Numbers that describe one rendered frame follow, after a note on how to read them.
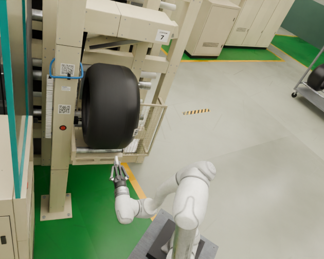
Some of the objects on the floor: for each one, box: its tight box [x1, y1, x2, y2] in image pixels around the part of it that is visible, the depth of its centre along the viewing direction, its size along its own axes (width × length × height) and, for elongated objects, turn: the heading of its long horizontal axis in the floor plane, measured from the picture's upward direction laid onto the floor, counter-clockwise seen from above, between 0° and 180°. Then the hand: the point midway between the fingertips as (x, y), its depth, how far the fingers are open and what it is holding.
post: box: [49, 0, 87, 213], centre depth 171 cm, size 13×13×250 cm
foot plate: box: [40, 193, 72, 221], centre depth 247 cm, size 27×27×2 cm
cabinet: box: [184, 0, 241, 59], centre depth 609 cm, size 90×56×125 cm, turn 102°
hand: (116, 161), depth 175 cm, fingers closed
